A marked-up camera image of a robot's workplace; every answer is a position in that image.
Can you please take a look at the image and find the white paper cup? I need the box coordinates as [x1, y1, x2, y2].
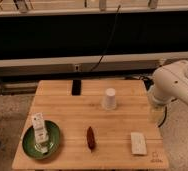
[101, 88, 116, 110]

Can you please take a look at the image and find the black hanging cable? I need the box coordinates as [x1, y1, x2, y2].
[88, 3, 122, 73]

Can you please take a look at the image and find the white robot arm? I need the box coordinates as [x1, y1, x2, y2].
[147, 60, 188, 127]

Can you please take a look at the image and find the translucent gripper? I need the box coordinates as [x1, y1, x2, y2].
[148, 87, 167, 127]

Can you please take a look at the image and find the green ceramic plate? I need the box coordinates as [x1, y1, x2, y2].
[22, 120, 61, 160]

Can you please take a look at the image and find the black cable near arm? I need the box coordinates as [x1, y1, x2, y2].
[157, 105, 168, 129]

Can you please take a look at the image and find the black rectangular block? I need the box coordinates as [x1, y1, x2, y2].
[71, 80, 81, 96]

